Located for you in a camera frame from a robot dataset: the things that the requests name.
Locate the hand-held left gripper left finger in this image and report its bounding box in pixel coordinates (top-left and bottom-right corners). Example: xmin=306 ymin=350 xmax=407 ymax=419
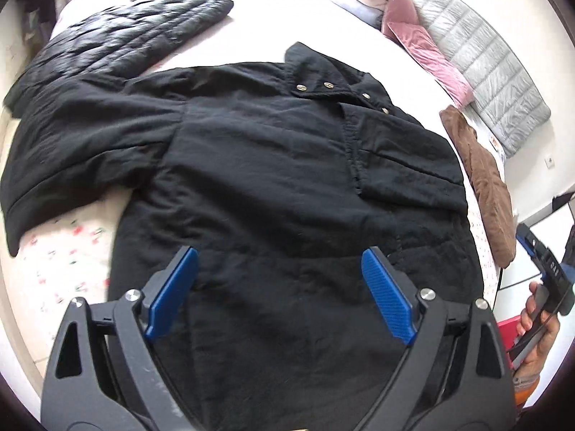
xmin=40 ymin=247 xmax=199 ymax=431

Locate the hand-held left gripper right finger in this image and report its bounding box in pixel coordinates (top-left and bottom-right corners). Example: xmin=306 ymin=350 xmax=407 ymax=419
xmin=360 ymin=247 xmax=515 ymax=431

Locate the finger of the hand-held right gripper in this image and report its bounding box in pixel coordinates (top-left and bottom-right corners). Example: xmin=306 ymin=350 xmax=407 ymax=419
xmin=516 ymin=223 xmax=541 ymax=258

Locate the black button jacket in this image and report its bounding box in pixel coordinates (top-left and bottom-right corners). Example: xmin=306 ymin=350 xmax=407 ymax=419
xmin=0 ymin=42 xmax=486 ymax=431

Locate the person's right forearm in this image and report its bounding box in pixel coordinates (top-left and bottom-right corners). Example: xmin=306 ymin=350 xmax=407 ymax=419
xmin=511 ymin=374 xmax=541 ymax=410

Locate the person's right hand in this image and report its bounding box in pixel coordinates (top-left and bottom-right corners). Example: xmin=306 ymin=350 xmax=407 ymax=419
xmin=513 ymin=281 xmax=561 ymax=379

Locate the brown fleece garment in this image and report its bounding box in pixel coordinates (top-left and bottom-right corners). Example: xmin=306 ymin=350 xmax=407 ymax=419
xmin=439 ymin=105 xmax=518 ymax=269

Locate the red box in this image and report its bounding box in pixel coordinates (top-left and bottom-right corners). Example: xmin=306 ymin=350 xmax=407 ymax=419
xmin=496 ymin=318 xmax=523 ymax=356

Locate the grey quilted jacket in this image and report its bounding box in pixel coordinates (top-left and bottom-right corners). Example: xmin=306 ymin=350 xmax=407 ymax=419
xmin=386 ymin=0 xmax=552 ymax=159

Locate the pink velvet garment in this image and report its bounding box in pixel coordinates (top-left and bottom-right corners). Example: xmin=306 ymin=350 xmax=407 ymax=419
xmin=379 ymin=0 xmax=475 ymax=109

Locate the black quilted jacket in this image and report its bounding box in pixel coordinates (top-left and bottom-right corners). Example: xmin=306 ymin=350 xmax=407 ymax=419
xmin=4 ymin=0 xmax=235 ymax=118

